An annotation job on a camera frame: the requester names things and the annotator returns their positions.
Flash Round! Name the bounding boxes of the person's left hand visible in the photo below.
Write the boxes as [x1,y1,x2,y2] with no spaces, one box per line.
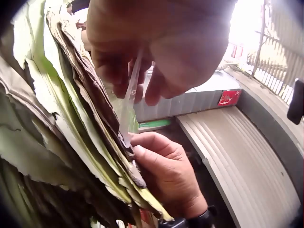
[86,0,238,107]

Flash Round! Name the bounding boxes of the person's right hand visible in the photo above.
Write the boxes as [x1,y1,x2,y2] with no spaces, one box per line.
[129,131,209,219]

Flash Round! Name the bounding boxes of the person's right index finger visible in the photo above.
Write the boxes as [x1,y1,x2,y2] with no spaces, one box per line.
[129,131,176,153]

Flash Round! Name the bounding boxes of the person's left fingers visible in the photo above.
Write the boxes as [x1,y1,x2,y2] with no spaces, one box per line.
[91,43,145,100]

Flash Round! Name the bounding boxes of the person's left thumb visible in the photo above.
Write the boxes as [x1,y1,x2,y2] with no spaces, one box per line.
[144,61,181,107]

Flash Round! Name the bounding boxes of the person's right thumb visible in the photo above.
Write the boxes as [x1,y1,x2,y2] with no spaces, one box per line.
[133,145,166,172]

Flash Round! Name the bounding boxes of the clear plastic strip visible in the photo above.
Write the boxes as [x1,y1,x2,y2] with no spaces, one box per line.
[118,49,144,148]

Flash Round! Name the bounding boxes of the bundle of large green leaves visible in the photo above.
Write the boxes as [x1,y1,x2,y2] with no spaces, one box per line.
[0,0,174,228]

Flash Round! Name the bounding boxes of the green plastic bar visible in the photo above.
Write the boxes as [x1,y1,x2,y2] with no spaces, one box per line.
[138,119,171,133]

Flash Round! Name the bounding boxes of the grey metal box red label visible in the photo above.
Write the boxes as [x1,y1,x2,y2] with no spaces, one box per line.
[134,71,243,122]

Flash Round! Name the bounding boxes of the black wrist band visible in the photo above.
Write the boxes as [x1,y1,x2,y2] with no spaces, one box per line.
[158,205,218,228]

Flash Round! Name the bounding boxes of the beige corrugated sheet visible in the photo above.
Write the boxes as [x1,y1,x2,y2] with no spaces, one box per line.
[176,107,302,228]

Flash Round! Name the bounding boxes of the metal window grille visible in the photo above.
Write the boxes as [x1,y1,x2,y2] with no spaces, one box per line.
[247,0,304,105]

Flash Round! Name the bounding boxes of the black box-shaped object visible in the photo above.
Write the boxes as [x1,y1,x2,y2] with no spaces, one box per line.
[287,78,304,124]

